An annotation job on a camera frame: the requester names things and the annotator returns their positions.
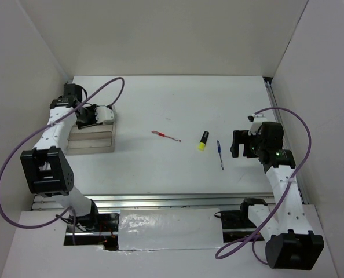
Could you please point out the yellow highlighter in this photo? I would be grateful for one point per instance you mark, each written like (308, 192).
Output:
(203, 141)

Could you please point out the clear tiered organizer tray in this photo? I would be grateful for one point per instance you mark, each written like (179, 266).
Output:
(91, 140)

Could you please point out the blue pen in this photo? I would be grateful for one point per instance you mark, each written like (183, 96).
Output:
(220, 154)

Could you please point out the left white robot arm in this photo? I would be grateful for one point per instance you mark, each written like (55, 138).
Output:
(46, 168)

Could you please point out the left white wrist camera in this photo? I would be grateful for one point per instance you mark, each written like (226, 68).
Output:
(105, 115)

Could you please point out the red pen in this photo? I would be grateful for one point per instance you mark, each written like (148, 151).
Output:
(166, 136)

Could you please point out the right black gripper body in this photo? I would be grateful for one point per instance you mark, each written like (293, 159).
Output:
(257, 143)

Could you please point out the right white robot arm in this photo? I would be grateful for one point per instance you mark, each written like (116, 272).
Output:
(290, 240)

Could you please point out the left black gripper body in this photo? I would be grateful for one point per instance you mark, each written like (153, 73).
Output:
(89, 116)

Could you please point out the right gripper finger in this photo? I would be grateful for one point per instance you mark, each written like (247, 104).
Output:
(235, 150)
(240, 137)

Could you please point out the aluminium table frame rail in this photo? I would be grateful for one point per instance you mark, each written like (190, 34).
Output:
(146, 170)

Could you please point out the white foil front cover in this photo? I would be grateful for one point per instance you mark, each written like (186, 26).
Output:
(169, 229)

